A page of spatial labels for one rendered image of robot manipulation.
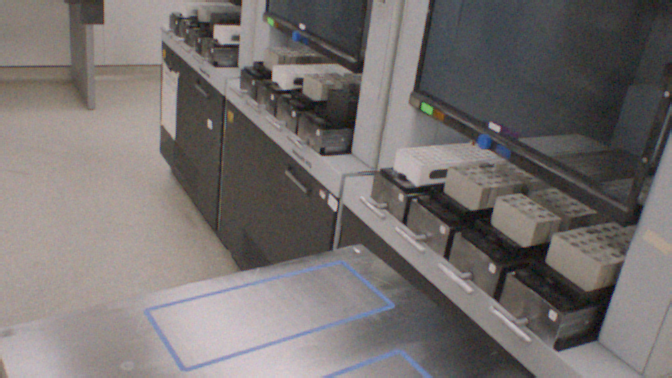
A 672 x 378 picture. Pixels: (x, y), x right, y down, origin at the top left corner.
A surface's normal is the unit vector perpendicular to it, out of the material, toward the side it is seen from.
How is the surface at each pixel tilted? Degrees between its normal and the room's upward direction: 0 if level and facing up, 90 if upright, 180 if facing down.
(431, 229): 90
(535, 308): 90
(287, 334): 0
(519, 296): 90
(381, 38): 90
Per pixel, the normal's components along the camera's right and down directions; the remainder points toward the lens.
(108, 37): 0.48, 0.41
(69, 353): 0.12, -0.90
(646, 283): -0.87, 0.10
